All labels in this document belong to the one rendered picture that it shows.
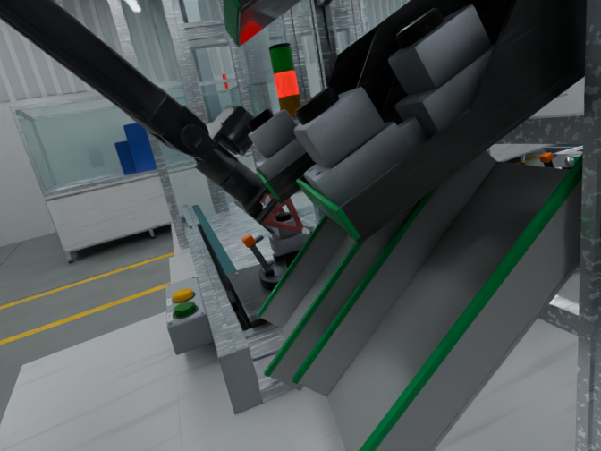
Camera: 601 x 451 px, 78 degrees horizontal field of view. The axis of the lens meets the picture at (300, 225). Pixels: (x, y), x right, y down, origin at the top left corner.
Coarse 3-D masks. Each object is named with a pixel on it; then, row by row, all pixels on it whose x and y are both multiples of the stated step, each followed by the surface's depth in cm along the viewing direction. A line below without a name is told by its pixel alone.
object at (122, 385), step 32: (160, 320) 90; (64, 352) 83; (96, 352) 81; (128, 352) 78; (160, 352) 76; (32, 384) 73; (64, 384) 71; (96, 384) 69; (128, 384) 68; (160, 384) 66; (32, 416) 64; (64, 416) 62; (96, 416) 61; (128, 416) 59; (160, 416) 58; (0, 448) 58; (32, 448) 56; (64, 448) 55; (96, 448) 54; (128, 448) 53; (160, 448) 52
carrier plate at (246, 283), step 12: (228, 276) 79; (240, 276) 78; (252, 276) 76; (240, 288) 72; (252, 288) 70; (264, 288) 70; (240, 300) 67; (252, 300) 66; (264, 300) 65; (252, 312) 61; (252, 324) 59
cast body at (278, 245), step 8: (280, 216) 68; (288, 216) 68; (288, 224) 68; (280, 232) 68; (288, 232) 68; (304, 232) 70; (272, 240) 69; (280, 240) 68; (288, 240) 69; (296, 240) 69; (304, 240) 70; (272, 248) 71; (280, 248) 68; (288, 248) 69; (296, 248) 69
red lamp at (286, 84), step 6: (282, 72) 81; (288, 72) 81; (294, 72) 82; (276, 78) 82; (282, 78) 81; (288, 78) 81; (294, 78) 82; (276, 84) 83; (282, 84) 82; (288, 84) 81; (294, 84) 82; (276, 90) 84; (282, 90) 82; (288, 90) 82; (294, 90) 82; (282, 96) 83
